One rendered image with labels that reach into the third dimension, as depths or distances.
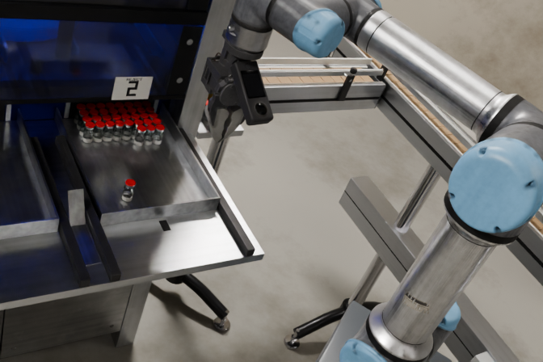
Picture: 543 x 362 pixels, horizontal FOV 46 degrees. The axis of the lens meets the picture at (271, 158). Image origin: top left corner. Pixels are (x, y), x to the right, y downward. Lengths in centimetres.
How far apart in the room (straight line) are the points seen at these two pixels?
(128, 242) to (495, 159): 72
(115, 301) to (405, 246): 91
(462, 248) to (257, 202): 195
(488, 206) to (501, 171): 5
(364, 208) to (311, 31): 128
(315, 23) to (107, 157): 64
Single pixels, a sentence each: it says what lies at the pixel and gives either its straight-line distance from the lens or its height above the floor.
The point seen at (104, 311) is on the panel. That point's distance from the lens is 203.
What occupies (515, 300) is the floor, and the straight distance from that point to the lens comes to 313.
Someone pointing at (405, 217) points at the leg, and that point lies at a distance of 211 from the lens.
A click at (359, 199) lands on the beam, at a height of 52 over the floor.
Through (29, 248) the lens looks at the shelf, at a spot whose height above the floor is 88.
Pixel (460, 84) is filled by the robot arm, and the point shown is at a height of 141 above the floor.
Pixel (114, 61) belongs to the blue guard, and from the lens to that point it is 140.
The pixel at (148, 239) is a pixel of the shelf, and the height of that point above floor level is 88.
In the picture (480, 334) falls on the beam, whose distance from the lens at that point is 199.
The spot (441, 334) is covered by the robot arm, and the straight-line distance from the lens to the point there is 125.
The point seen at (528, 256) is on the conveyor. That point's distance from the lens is 178.
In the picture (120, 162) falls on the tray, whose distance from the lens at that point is 146.
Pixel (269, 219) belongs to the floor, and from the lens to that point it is 279.
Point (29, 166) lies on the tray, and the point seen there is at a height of 88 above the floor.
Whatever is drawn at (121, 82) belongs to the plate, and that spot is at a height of 104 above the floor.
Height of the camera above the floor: 181
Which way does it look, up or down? 35 degrees down
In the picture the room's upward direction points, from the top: 22 degrees clockwise
